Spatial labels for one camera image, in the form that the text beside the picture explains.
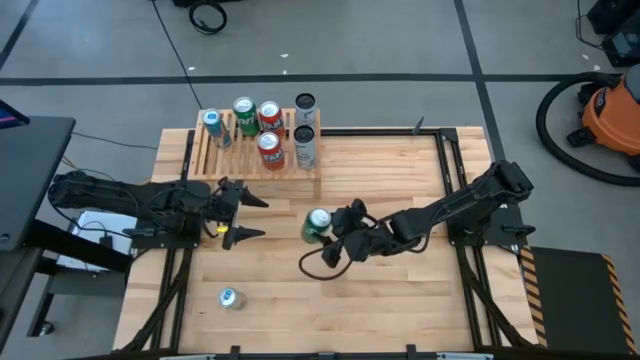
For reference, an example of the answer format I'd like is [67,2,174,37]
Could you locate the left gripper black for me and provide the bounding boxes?
[207,176,270,251]

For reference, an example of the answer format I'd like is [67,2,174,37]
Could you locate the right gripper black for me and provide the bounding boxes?
[320,197,406,269]

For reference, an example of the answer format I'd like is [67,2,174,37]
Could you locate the green Sprite can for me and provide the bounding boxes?
[232,96,261,138]
[300,207,334,245]

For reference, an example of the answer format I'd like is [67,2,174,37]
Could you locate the red soda can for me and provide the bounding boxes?
[256,131,286,172]

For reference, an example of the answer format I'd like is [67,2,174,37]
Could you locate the slim blue silver can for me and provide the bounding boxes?
[216,286,248,311]
[202,108,233,150]

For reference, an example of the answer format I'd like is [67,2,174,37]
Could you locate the tall silver Celsius can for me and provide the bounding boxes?
[293,124,317,172]
[293,92,317,129]

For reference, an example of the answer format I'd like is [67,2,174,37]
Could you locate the orange Fanta can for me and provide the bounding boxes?
[258,100,286,139]

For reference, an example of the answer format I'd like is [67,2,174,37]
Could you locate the wooden slatted shelf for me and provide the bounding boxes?
[187,107,323,201]

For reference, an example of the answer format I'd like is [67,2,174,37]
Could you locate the black desk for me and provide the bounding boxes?
[0,115,135,351]

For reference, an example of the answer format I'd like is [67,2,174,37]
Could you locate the black floor box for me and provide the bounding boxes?
[172,0,244,8]

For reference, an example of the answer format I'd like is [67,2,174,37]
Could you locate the orange shop vacuum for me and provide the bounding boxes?
[535,71,640,188]
[567,64,640,171]

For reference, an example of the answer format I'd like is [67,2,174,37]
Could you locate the black mat with hazard stripes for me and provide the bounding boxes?
[519,245,639,357]

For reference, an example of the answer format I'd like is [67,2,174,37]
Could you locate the laptop screen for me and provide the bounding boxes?
[0,98,30,130]

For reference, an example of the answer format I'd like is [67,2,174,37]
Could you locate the black equipment cases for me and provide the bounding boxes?
[587,0,640,69]

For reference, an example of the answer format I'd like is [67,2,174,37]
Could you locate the black looped gripper cable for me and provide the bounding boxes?
[298,246,355,282]

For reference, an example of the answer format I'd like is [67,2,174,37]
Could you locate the long black floor cable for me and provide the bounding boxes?
[151,0,204,111]

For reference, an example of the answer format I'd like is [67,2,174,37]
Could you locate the coiled black cable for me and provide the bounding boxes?
[188,1,229,37]

